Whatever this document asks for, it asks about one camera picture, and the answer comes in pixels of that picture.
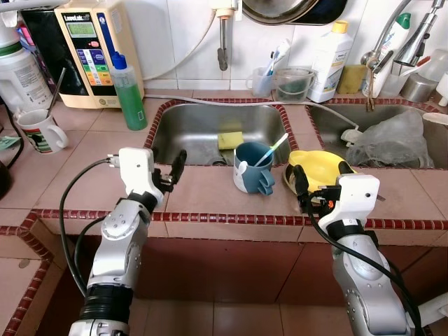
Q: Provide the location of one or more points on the white bottle green cap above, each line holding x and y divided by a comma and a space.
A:
402, 21

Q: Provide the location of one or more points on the green paper slip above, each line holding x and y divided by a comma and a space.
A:
8, 143

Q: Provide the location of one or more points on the white printed mug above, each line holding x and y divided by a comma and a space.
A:
38, 133

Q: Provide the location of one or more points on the chrome kitchen faucet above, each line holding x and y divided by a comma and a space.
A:
413, 42

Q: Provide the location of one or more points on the blue rabbit mug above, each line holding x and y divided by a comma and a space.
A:
252, 178

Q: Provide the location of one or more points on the clear plastic jug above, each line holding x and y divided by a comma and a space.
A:
435, 66

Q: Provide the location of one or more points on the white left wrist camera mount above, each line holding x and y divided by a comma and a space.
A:
136, 168

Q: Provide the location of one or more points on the clear plastic container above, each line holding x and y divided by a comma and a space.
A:
294, 87

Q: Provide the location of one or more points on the large white plastic bottle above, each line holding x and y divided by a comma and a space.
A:
21, 80

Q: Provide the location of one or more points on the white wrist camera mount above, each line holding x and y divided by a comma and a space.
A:
136, 168
357, 196

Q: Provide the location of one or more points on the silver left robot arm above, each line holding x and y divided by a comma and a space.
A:
115, 245

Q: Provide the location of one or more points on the steel cup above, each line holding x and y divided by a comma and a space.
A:
420, 89

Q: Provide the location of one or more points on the brown base cabinet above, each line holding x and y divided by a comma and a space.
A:
231, 266

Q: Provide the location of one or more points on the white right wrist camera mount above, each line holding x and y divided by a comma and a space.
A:
357, 196

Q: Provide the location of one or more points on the black hanging tray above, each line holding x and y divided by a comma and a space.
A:
332, 10

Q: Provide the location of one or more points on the green liquid bottle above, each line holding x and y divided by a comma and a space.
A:
129, 105

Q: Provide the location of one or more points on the metal spoon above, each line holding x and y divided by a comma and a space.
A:
57, 91

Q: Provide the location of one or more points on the hanging steel pan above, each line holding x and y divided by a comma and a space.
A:
280, 8

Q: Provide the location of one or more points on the flat yellow sponge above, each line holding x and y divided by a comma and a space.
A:
231, 140

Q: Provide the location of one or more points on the white detergent bottle yellow cap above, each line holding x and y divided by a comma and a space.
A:
329, 70

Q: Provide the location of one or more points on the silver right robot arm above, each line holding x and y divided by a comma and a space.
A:
364, 294

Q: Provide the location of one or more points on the chrome wall tap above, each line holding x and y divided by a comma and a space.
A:
222, 49

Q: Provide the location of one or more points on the beige water ioniser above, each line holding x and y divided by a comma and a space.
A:
80, 70

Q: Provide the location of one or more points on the beige tap wall fitting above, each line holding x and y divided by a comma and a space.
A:
225, 8

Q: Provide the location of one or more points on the clear plastic bag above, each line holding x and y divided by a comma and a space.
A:
392, 143

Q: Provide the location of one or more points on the yellow plastic bowl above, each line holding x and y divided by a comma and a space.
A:
315, 168

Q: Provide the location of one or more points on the tall yellow sponge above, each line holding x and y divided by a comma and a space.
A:
352, 79

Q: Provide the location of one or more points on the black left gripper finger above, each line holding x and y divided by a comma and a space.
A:
179, 166

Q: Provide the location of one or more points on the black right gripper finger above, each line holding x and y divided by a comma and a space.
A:
301, 180
344, 169

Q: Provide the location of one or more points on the white green toothbrush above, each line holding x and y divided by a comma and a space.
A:
276, 145

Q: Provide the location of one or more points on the black appliance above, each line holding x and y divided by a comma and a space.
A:
3, 182

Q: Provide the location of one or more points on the clear toothbrush cup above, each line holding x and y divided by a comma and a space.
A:
260, 84

